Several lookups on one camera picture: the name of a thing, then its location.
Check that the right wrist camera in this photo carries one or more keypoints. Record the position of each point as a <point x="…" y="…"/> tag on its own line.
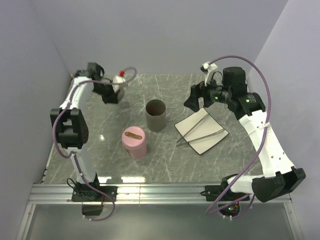
<point x="208" y="69"/>

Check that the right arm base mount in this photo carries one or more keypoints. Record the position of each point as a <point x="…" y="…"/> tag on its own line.
<point x="211" y="192"/>

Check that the pink lid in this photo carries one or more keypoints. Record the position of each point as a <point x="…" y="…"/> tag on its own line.
<point x="133" y="138"/>

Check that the white square plate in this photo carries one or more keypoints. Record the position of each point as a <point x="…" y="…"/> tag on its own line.
<point x="203" y="146"/>

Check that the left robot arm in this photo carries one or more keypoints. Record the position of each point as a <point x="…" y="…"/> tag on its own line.
<point x="71" y="133"/>

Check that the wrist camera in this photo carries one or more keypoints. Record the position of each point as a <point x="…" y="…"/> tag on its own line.
<point x="208" y="69"/>
<point x="118" y="82"/>

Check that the metal tongs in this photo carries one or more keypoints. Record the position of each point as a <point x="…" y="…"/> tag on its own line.
<point x="197" y="127"/>

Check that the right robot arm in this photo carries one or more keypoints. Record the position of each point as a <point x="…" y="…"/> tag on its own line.
<point x="280" y="176"/>

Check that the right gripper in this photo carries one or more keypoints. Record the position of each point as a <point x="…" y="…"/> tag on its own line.
<point x="197" y="91"/>

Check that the pink cylinder container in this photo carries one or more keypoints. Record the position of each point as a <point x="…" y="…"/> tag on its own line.
<point x="136" y="152"/>

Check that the grey cylinder container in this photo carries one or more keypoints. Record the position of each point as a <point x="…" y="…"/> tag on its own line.
<point x="155" y="112"/>

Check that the aluminium rail frame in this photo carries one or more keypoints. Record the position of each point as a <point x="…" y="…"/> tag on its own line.
<point x="159" y="196"/>

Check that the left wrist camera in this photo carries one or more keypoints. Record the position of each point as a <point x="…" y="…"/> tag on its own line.
<point x="118" y="82"/>

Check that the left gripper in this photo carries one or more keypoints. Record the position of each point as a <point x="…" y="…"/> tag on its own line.
<point x="111" y="98"/>

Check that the grey lid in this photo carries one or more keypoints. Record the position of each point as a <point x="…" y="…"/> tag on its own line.
<point x="120" y="94"/>

